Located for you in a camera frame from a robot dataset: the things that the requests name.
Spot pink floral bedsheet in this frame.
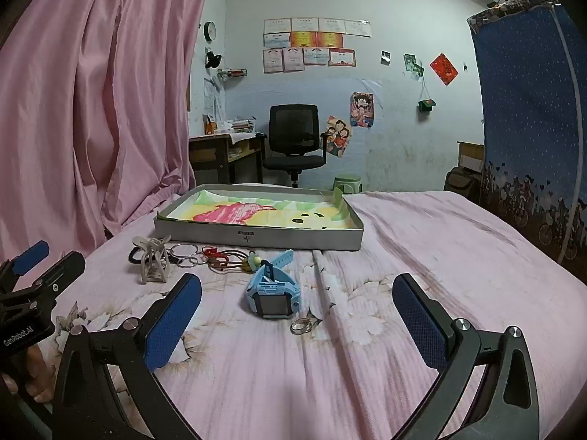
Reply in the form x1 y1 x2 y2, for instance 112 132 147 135
0 181 587 440

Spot small silver ring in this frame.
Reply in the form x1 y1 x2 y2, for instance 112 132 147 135
290 315 322 335

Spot group of wall certificates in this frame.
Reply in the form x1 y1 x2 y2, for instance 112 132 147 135
262 17 373 74

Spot brown cardboard box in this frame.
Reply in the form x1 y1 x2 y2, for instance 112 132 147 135
457 141 485 175

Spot red paper wall decoration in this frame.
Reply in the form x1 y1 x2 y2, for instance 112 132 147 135
430 52 459 87

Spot person's left hand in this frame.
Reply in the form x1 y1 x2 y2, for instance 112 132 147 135
0 343 55 406

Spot black office chair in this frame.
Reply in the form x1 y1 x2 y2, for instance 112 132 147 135
262 104 332 188

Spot colourful printed cloth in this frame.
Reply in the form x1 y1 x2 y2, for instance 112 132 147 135
160 191 354 230

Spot white wall papers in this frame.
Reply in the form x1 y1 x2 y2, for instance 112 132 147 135
204 78 225 120

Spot black bag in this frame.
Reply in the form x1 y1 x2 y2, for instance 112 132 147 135
444 167 482 202

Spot beige hair claw clip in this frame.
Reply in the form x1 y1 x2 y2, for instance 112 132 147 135
132 236 171 286

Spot cartoon family wall poster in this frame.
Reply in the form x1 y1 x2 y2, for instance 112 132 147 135
325 115 354 159

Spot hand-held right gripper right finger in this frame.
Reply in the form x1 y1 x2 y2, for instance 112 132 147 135
392 272 539 440

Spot blue smartwatch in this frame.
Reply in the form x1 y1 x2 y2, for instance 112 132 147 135
244 250 303 318

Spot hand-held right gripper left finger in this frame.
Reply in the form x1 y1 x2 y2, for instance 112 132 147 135
52 272 203 440

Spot anime wall poster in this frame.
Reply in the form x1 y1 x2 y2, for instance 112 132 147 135
351 92 374 129

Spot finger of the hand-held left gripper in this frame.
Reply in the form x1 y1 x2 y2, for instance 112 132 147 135
21 250 87 305
0 240 51 295

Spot green plastic stool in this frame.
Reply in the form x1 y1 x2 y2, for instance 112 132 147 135
333 174 364 194

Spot beige hair tie yellow bead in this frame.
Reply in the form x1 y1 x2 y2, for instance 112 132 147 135
215 250 258 276

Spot blue printed fabric wardrobe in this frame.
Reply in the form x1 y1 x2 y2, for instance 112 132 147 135
467 0 587 264

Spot grey cardboard box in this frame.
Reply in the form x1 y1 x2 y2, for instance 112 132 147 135
153 184 364 252

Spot red cord bracelet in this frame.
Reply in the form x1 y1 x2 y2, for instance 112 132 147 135
202 246 230 272

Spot wooden desk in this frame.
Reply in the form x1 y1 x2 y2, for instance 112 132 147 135
188 132 267 186

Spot pink curtain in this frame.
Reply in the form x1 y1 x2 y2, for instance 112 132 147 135
0 0 216 262

